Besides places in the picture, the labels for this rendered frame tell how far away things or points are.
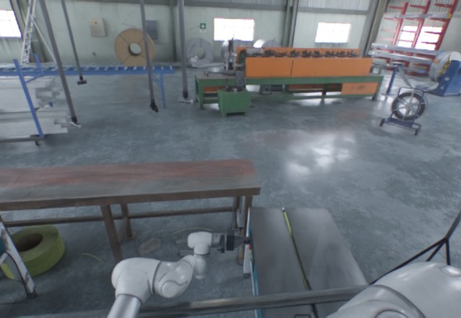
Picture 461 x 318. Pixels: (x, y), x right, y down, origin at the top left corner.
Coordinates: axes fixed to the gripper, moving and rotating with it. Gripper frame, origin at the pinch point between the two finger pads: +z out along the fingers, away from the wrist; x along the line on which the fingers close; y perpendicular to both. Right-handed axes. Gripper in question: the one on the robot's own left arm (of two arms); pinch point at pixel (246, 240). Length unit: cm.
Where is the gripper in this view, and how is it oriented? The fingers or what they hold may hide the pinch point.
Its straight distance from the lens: 174.4
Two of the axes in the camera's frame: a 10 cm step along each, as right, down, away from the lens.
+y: -0.2, -4.0, 9.2
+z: 10.0, 0.2, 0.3
